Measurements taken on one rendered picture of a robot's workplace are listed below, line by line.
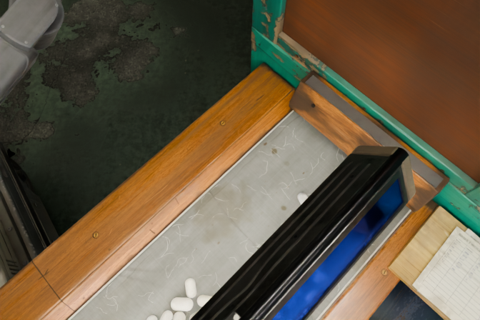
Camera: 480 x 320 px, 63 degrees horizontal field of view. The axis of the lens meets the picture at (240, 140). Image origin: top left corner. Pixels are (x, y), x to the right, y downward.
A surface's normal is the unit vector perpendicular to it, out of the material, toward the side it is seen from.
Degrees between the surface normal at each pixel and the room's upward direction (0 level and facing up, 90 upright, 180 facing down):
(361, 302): 0
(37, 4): 38
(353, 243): 58
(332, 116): 67
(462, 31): 90
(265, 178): 0
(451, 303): 0
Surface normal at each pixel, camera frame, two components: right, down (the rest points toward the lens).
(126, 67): -0.01, -0.39
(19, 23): 0.54, -0.05
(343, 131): -0.66, 0.44
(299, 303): 0.59, 0.34
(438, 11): -0.71, 0.65
